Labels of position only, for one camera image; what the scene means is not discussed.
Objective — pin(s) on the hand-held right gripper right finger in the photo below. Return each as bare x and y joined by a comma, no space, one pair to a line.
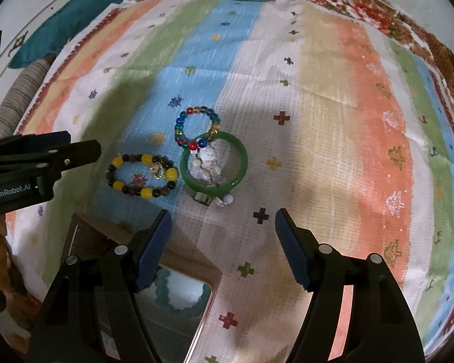
293,251

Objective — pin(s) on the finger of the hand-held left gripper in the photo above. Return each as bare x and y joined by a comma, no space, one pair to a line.
75,153
41,139

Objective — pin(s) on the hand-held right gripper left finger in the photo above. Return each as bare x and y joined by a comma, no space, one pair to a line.
153,251

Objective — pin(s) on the jewelry box with mirror lid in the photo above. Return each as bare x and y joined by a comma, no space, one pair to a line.
181,317

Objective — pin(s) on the green jade bangle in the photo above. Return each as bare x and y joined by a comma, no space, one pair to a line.
242,158

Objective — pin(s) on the grey striped pillow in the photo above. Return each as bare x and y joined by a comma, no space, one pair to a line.
19,90

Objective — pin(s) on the teal cloth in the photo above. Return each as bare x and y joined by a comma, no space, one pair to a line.
79,19

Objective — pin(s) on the striped colourful cloth mat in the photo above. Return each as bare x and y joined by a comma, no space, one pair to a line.
325,102

